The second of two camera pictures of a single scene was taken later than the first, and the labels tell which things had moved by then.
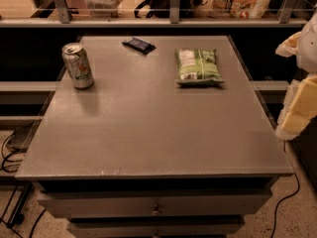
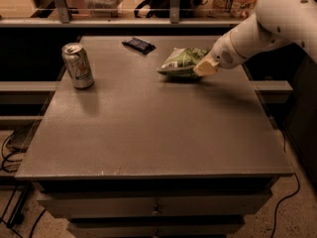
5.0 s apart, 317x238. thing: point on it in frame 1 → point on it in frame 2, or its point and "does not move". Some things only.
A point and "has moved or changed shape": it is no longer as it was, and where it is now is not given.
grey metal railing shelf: [66, 20] does not move
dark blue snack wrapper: [139, 45] does not move
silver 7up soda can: [78, 67] does not move
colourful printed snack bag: [243, 1] does not move
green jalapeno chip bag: [198, 66] has moved or changed shape
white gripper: [309, 50] → [224, 53]
